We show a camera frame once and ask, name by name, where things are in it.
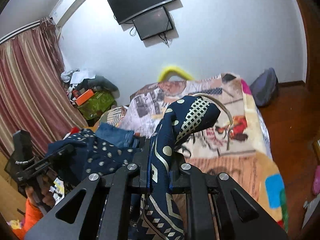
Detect green patterned cloth pile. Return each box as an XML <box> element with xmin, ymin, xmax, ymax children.
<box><xmin>77</xmin><ymin>91</ymin><xmax>116</xmax><ymax>120</ymax></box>

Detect grey backpack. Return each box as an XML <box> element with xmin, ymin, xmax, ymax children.
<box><xmin>249</xmin><ymin>68</ymin><xmax>279</xmax><ymax>107</ymax></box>

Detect orange box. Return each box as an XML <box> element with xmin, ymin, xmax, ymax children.
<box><xmin>75</xmin><ymin>89</ymin><xmax>94</xmax><ymax>106</ymax></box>

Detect orange sleeve forearm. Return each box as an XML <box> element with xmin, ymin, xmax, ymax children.
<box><xmin>10</xmin><ymin>198</ymin><xmax>43</xmax><ymax>239</ymax></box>

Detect white wall air conditioner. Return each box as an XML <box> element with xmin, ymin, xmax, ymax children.
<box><xmin>49</xmin><ymin>0</ymin><xmax>86</xmax><ymax>28</ymax></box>

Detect small black wall monitor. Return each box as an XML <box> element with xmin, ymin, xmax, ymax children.
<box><xmin>132</xmin><ymin>6</ymin><xmax>174</xmax><ymax>41</ymax></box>

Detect folded blue jeans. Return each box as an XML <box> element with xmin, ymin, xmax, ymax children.
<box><xmin>95</xmin><ymin>123</ymin><xmax>139</xmax><ymax>148</ymax></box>

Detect printed bed blanket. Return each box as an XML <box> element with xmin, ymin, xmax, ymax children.
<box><xmin>120</xmin><ymin>73</ymin><xmax>288</xmax><ymax>229</ymax></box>

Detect navy patterned large garment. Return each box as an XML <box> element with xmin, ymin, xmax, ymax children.
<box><xmin>46</xmin><ymin>96</ymin><xmax>220</xmax><ymax>239</ymax></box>

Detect left hand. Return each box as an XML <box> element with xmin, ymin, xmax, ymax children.
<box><xmin>25</xmin><ymin>175</ymin><xmax>55</xmax><ymax>207</ymax></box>

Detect pink slipper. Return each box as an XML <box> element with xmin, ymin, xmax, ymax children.
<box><xmin>312</xmin><ymin>165</ymin><xmax>320</xmax><ymax>195</ymax></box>

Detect white appliance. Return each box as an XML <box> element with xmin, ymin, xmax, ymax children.
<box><xmin>302</xmin><ymin>194</ymin><xmax>319</xmax><ymax>228</ymax></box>

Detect dark grey cushion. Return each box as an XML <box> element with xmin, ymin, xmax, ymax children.
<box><xmin>76</xmin><ymin>76</ymin><xmax>118</xmax><ymax>92</ymax></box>

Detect red striped curtain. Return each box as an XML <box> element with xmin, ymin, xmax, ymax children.
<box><xmin>1</xmin><ymin>18</ymin><xmax>87</xmax><ymax>157</ymax></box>

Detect brown wooden door frame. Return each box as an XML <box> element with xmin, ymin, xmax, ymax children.
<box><xmin>297</xmin><ymin>0</ymin><xmax>319</xmax><ymax>94</ymax></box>

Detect red box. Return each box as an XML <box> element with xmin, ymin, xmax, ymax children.
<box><xmin>63</xmin><ymin>127</ymin><xmax>80</xmax><ymax>140</ymax></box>

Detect yellow plush object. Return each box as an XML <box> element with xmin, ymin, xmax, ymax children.
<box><xmin>158</xmin><ymin>66</ymin><xmax>194</xmax><ymax>82</ymax></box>

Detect striped orange grey bedding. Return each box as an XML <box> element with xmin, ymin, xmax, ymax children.
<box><xmin>97</xmin><ymin>106</ymin><xmax>128</xmax><ymax>127</ymax></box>

